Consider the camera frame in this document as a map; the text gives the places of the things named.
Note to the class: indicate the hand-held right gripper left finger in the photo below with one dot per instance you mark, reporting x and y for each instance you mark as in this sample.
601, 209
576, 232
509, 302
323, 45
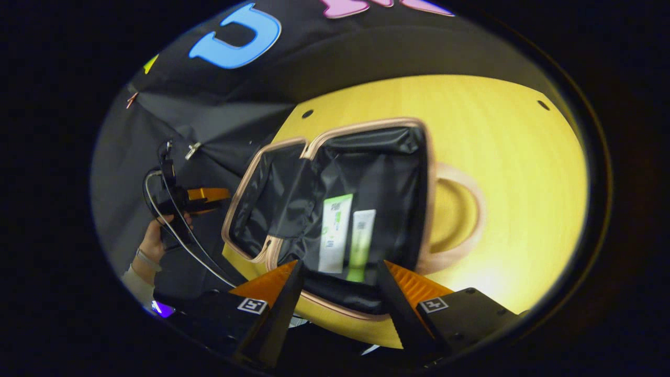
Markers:
277, 314

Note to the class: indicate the pink suitcase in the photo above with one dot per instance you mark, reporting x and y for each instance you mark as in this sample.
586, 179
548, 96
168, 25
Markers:
387, 173

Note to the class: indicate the purple glowing device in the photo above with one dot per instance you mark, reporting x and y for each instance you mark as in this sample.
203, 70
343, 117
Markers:
162, 309

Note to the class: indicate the black backdrop cloth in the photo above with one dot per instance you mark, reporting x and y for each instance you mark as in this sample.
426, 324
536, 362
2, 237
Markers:
235, 110

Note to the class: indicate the green skin care tube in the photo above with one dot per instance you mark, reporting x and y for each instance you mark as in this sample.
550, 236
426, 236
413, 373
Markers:
361, 243

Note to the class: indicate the grey wristband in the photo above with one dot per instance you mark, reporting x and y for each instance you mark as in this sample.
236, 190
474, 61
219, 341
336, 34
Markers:
148, 260

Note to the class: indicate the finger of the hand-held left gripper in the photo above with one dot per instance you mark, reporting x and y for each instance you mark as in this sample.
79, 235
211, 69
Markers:
207, 196

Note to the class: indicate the small orange clip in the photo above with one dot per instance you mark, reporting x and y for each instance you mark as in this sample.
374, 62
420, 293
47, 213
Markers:
132, 99

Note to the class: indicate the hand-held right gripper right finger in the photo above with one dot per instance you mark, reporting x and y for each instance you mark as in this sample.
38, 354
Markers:
400, 309

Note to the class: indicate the small silver clip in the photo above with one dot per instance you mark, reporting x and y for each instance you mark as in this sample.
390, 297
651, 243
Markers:
192, 151

